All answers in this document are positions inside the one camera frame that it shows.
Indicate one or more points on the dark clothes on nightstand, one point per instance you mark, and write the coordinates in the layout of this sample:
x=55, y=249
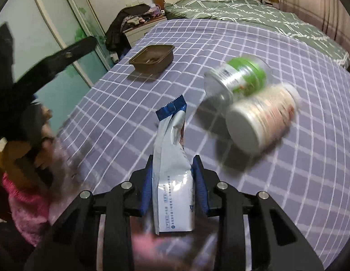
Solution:
x=129, y=17

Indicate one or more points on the blue silver foil pouch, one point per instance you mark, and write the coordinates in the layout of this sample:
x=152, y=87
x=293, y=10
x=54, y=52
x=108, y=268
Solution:
x=172, y=179

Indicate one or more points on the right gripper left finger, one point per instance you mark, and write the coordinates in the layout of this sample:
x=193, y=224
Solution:
x=71, y=243

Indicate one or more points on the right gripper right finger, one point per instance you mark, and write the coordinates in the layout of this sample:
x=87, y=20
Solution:
x=276, y=242

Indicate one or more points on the pink patterned sleeve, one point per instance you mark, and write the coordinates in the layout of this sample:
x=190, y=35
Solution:
x=33, y=212

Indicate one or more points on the sliding wardrobe door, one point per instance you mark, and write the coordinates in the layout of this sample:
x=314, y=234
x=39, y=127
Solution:
x=43, y=27

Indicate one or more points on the white capped jar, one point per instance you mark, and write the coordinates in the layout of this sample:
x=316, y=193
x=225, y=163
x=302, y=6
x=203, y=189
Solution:
x=258, y=121

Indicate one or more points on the purple patterned cloth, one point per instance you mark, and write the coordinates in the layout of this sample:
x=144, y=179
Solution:
x=174, y=251

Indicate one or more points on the person's left hand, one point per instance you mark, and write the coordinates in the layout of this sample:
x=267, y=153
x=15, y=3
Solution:
x=29, y=151

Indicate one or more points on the blue checked tablecloth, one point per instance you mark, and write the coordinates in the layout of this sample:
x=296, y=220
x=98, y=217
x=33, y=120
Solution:
x=111, y=131

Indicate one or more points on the pink white curtain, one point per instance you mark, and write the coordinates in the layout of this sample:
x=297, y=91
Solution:
x=330, y=16

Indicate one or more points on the white nightstand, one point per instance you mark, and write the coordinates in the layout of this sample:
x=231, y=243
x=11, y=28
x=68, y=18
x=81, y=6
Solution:
x=136, y=33

